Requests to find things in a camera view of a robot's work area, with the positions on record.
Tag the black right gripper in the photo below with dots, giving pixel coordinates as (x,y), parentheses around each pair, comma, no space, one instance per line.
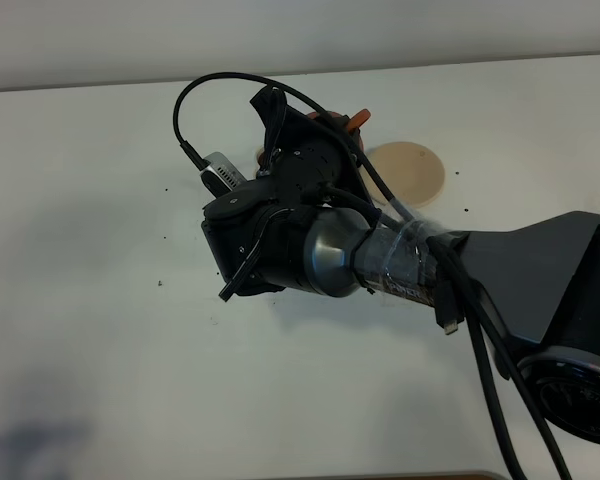
(301,221)

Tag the brown clay teapot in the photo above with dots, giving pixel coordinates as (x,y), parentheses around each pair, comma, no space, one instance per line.
(351,124)

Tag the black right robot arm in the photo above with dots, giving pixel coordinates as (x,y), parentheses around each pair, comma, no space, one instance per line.
(538,285)

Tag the beige round teapot coaster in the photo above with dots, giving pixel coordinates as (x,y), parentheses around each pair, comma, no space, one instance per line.
(413,172)

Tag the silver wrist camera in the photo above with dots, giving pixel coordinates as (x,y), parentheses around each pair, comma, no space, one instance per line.
(220,176)

